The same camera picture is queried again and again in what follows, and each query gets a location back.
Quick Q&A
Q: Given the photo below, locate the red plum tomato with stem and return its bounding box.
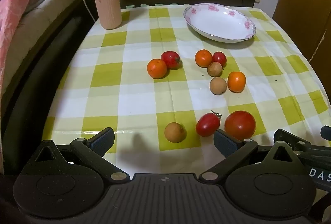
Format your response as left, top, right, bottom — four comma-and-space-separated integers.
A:
195, 110, 223, 137

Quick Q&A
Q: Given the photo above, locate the beige bed mattress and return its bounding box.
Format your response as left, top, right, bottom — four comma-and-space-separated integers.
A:
0, 0, 88, 90

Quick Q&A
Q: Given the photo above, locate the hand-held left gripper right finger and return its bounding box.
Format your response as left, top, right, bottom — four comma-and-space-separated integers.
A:
199, 129, 308, 184

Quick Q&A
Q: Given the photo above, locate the red cherry tomato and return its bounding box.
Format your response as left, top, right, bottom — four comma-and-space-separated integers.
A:
212, 51, 227, 68
161, 51, 181, 69

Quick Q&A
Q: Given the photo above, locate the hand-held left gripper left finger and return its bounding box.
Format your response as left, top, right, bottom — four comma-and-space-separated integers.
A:
22, 127, 131, 184

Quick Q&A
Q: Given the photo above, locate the brown longan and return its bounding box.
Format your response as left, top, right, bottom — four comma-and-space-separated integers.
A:
209, 77, 227, 95
207, 61, 223, 77
164, 122, 187, 143

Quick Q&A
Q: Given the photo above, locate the green foam mat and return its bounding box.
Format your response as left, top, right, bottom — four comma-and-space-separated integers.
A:
124, 3, 192, 9

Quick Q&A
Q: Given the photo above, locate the large red tomato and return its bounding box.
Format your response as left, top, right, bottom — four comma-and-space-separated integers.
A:
224, 110, 256, 141

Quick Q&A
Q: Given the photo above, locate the pink floral blanket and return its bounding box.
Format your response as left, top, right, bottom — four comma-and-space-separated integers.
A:
0, 0, 60, 79

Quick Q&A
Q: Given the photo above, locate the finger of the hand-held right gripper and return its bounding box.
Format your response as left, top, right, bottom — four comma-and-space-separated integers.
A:
273, 129, 314, 154
320, 125, 331, 140

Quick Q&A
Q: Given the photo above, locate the small orange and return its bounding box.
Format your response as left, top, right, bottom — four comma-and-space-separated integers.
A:
147, 58, 167, 79
195, 49, 213, 68
227, 71, 246, 93

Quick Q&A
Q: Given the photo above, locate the white floral plate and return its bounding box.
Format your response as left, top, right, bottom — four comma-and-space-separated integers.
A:
183, 3, 256, 43

